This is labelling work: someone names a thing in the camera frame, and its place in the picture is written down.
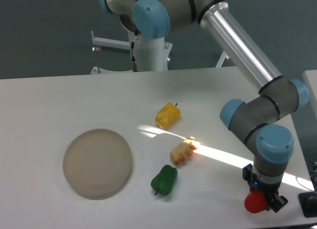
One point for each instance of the white table at right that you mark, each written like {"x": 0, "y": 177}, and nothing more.
{"x": 310, "y": 78}

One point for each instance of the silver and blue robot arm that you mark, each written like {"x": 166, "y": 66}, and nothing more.
{"x": 253, "y": 123}

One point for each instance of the round beige plate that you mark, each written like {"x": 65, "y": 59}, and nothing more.
{"x": 97, "y": 163}

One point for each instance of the green toy pepper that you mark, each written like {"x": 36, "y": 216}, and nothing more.
{"x": 164, "y": 181}

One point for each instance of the black device at table edge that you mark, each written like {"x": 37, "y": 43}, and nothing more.
{"x": 308, "y": 202}

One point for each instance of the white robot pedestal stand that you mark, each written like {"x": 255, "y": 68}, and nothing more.
{"x": 146, "y": 55}

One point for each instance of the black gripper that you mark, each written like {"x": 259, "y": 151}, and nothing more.
{"x": 268, "y": 185}

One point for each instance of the red toy pepper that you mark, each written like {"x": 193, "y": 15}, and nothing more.
{"x": 255, "y": 202}

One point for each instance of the yellow toy pepper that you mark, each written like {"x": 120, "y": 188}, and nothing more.
{"x": 168, "y": 115}

